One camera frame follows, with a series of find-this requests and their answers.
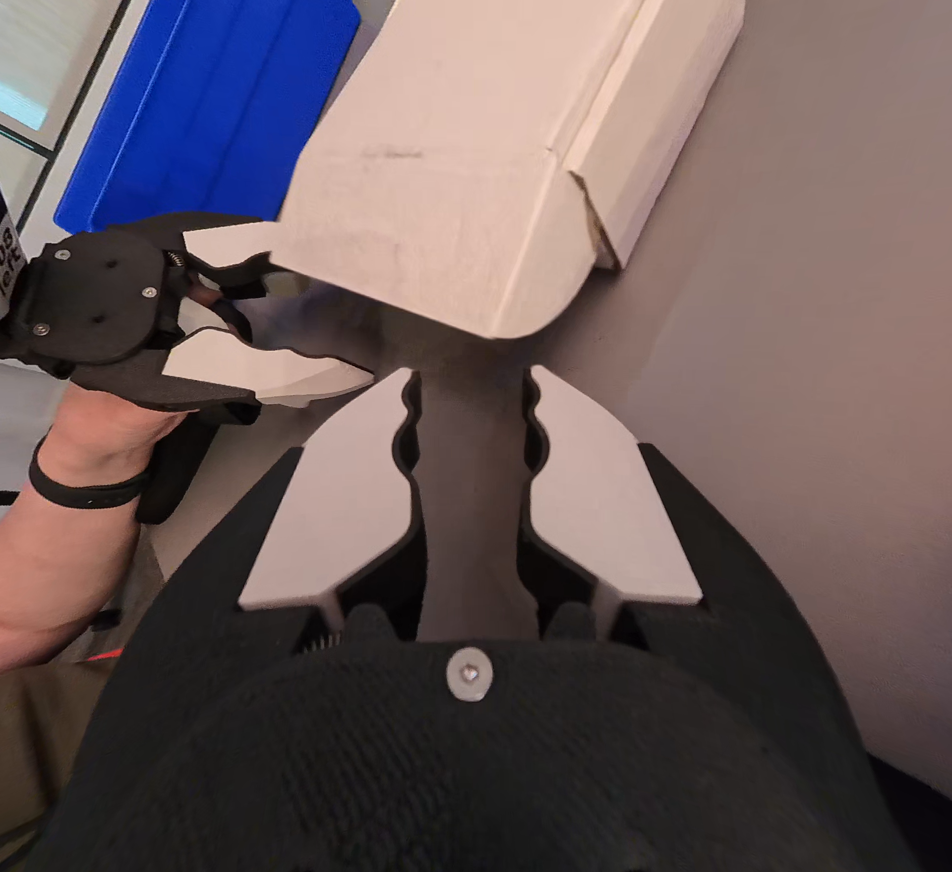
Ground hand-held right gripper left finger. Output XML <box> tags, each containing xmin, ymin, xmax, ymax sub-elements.
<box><xmin>238</xmin><ymin>368</ymin><xmax>430</xmax><ymax>629</ymax></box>

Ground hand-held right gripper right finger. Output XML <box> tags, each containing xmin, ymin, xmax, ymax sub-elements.
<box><xmin>519</xmin><ymin>365</ymin><xmax>705</xmax><ymax>636</ymax></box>

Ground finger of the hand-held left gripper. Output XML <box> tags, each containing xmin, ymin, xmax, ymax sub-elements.
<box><xmin>160</xmin><ymin>327</ymin><xmax>377</xmax><ymax>409</ymax></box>
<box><xmin>182</xmin><ymin>217</ymin><xmax>313</xmax><ymax>302</ymax></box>

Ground white cardboard box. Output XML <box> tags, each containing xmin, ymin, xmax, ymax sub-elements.
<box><xmin>269</xmin><ymin>0</ymin><xmax>748</xmax><ymax>341</ymax></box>

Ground person's left forearm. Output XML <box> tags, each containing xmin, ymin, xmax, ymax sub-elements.
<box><xmin>0</xmin><ymin>474</ymin><xmax>142</xmax><ymax>674</ymax></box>

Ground person's left hand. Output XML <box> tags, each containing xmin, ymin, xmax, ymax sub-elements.
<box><xmin>37</xmin><ymin>381</ymin><xmax>190</xmax><ymax>494</ymax></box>

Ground blue plastic bin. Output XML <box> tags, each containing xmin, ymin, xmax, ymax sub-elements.
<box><xmin>54</xmin><ymin>0</ymin><xmax>363</xmax><ymax>237</ymax></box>

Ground black wristband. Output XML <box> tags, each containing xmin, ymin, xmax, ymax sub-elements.
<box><xmin>28</xmin><ymin>436</ymin><xmax>153</xmax><ymax>510</ymax></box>

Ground person's olive trousers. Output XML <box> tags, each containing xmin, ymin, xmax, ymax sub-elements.
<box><xmin>0</xmin><ymin>656</ymin><xmax>120</xmax><ymax>872</ymax></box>

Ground window with dark frame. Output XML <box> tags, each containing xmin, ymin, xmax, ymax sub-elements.
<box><xmin>0</xmin><ymin>0</ymin><xmax>176</xmax><ymax>241</ymax></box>

